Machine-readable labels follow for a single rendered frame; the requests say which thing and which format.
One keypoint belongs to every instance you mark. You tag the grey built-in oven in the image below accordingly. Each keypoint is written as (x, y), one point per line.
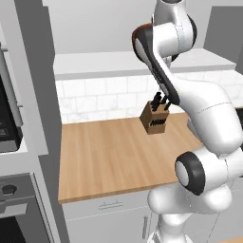
(15, 202)

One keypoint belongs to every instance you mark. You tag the black built-in microwave oven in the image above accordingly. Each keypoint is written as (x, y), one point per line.
(6, 120)

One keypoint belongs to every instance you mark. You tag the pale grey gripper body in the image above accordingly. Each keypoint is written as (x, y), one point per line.
(193, 129)

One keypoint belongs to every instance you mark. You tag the grey tall oven housing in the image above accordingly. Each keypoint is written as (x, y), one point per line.
(44, 95)

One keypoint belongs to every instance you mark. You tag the grey wall cabinet run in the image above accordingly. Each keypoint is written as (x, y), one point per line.
(104, 63)

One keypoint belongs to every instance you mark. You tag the dark grey cabinet door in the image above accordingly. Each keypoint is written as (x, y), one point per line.
(224, 31)

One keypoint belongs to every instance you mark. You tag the brown wooden knife block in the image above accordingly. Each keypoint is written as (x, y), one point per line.
(153, 120)

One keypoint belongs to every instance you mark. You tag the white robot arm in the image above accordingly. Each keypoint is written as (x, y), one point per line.
(209, 126)

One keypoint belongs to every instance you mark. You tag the light grey cupboard door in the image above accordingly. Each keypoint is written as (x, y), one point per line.
(107, 229)

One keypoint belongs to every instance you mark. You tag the light grey drawer front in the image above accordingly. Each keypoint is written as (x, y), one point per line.
(95, 207)

